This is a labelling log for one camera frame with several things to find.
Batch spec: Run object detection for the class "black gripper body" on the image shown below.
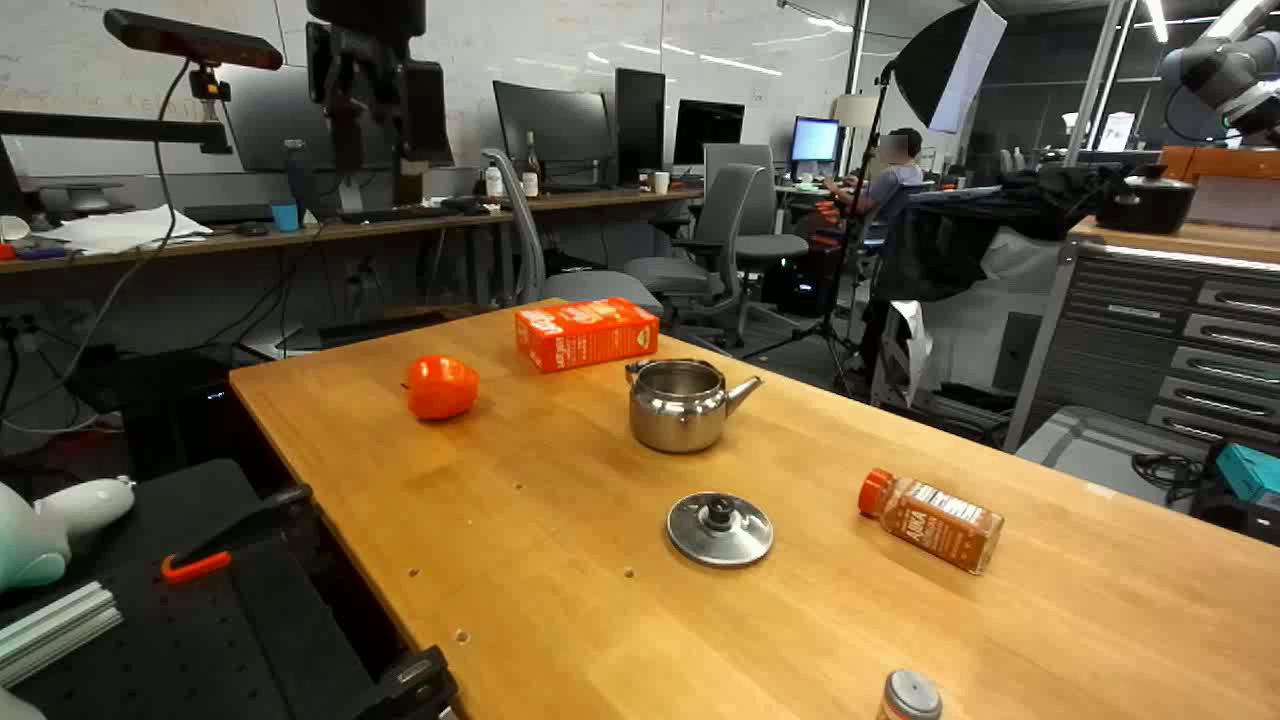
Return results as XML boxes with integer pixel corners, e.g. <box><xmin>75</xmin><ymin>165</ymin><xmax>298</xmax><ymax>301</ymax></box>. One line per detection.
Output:
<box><xmin>309</xmin><ymin>0</ymin><xmax>428</xmax><ymax>105</ymax></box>

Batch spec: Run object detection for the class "silver metal pot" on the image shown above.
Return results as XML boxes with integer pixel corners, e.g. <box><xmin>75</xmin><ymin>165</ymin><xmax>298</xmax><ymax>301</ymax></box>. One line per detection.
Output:
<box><xmin>619</xmin><ymin>357</ymin><xmax>769</xmax><ymax>460</ymax></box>

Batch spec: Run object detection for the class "silver pot lid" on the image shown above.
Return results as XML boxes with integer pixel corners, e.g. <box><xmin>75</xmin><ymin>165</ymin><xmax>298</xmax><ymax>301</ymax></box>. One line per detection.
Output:
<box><xmin>663</xmin><ymin>490</ymin><xmax>781</xmax><ymax>570</ymax></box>

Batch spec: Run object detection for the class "black cooking pot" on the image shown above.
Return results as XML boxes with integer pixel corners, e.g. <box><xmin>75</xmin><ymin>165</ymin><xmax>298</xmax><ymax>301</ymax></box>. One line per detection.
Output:
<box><xmin>1090</xmin><ymin>172</ymin><xmax>1198</xmax><ymax>239</ymax></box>

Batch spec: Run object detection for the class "long wooden desk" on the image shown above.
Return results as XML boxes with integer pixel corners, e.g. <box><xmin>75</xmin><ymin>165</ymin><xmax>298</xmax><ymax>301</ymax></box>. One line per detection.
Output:
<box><xmin>0</xmin><ymin>183</ymin><xmax>703</xmax><ymax>279</ymax></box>

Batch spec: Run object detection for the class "black computer monitor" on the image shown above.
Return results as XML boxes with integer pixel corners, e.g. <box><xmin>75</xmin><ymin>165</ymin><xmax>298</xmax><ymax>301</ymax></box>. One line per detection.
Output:
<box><xmin>613</xmin><ymin>66</ymin><xmax>668</xmax><ymax>183</ymax></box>
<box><xmin>491</xmin><ymin>75</ymin><xmax>617</xmax><ymax>192</ymax></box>
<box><xmin>673</xmin><ymin>96</ymin><xmax>747</xmax><ymax>172</ymax></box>

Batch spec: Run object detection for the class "orange tomato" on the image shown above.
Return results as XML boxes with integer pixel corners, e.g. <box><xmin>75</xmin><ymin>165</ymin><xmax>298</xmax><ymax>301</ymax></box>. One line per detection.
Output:
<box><xmin>399</xmin><ymin>351</ymin><xmax>485</xmax><ymax>429</ymax></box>

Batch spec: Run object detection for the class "orange cracker box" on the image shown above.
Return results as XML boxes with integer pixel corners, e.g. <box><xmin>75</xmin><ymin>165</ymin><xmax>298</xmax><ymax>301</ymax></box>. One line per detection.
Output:
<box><xmin>513</xmin><ymin>293</ymin><xmax>663</xmax><ymax>375</ymax></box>

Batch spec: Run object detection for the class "grey office chair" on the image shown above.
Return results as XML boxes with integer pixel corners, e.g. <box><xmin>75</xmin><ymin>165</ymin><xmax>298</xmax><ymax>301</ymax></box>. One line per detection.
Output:
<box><xmin>699</xmin><ymin>138</ymin><xmax>810</xmax><ymax>271</ymax></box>
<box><xmin>622</xmin><ymin>160</ymin><xmax>764</xmax><ymax>331</ymax></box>

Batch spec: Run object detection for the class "lit computer monitor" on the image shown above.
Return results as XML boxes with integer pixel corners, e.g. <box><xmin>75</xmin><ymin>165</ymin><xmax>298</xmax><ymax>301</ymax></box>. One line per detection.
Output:
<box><xmin>788</xmin><ymin>117</ymin><xmax>844</xmax><ymax>172</ymax></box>

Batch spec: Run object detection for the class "white VR headset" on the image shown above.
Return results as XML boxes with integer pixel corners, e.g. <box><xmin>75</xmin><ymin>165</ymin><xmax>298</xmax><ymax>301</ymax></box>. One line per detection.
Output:
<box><xmin>0</xmin><ymin>470</ymin><xmax>139</xmax><ymax>594</ymax></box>

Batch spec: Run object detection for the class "seated person blue shirt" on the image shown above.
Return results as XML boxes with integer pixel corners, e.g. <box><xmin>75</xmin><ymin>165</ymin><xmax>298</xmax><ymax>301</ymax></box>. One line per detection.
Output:
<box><xmin>850</xmin><ymin>122</ymin><xmax>933</xmax><ymax>225</ymax></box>

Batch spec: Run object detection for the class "black softbox light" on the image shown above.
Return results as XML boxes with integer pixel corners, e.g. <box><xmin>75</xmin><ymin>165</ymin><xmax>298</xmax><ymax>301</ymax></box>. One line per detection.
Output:
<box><xmin>886</xmin><ymin>0</ymin><xmax>1010</xmax><ymax>137</ymax></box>

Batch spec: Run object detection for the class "black clamp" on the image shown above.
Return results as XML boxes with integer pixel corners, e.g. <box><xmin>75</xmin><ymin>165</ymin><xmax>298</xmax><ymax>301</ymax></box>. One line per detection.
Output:
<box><xmin>351</xmin><ymin>642</ymin><xmax>464</xmax><ymax>720</ymax></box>

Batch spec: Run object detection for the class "aluminium extrusion bar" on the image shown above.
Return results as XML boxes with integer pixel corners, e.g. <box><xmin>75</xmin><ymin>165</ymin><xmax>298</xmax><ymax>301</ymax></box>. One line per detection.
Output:
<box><xmin>0</xmin><ymin>576</ymin><xmax>129</xmax><ymax>693</ymax></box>

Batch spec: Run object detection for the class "black cloth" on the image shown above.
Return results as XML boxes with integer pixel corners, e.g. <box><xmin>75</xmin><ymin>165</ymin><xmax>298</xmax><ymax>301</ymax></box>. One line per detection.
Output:
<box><xmin>872</xmin><ymin>157</ymin><xmax>1136</xmax><ymax>304</ymax></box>

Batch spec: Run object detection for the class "orange spice bottle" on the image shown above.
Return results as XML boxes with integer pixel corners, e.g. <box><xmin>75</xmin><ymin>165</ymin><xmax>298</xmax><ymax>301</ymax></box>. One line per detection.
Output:
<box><xmin>857</xmin><ymin>463</ymin><xmax>1007</xmax><ymax>576</ymax></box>

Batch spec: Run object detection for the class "small jar with silver cap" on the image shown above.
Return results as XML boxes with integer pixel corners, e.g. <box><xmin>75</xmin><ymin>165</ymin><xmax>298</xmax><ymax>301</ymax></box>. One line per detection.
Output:
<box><xmin>875</xmin><ymin>668</ymin><xmax>946</xmax><ymax>720</ymax></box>

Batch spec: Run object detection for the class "grey plastic tote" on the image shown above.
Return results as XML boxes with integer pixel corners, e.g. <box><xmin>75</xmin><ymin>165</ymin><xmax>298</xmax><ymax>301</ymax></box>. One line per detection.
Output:
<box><xmin>1015</xmin><ymin>404</ymin><xmax>1280</xmax><ymax>535</ymax></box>

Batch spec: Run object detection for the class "grey drawer cabinet wooden top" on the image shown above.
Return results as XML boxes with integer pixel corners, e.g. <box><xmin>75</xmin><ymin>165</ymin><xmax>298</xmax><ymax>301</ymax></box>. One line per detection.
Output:
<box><xmin>1004</xmin><ymin>216</ymin><xmax>1280</xmax><ymax>454</ymax></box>

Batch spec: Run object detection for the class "orange wooden board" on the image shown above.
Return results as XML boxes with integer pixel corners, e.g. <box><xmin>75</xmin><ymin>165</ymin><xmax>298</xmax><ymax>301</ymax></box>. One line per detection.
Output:
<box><xmin>1155</xmin><ymin>138</ymin><xmax>1280</xmax><ymax>183</ymax></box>

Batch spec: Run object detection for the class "teal box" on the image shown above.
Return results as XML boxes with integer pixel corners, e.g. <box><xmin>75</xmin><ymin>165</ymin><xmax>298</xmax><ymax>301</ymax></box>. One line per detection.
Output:
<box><xmin>1210</xmin><ymin>438</ymin><xmax>1280</xmax><ymax>513</ymax></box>

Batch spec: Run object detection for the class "black bar camera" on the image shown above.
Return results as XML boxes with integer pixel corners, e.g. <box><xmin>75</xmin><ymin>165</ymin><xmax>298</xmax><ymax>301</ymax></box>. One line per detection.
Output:
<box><xmin>99</xmin><ymin>4</ymin><xmax>287</xmax><ymax>75</ymax></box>

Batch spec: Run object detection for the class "black camera cable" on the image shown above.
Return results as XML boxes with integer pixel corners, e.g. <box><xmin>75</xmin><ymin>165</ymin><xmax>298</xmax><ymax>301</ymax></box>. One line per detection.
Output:
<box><xmin>53</xmin><ymin>56</ymin><xmax>200</xmax><ymax>390</ymax></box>

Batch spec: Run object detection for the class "orange handled clamp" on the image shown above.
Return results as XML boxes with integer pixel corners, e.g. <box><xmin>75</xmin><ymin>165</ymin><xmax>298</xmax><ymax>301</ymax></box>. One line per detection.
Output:
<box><xmin>155</xmin><ymin>482</ymin><xmax>315</xmax><ymax>592</ymax></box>

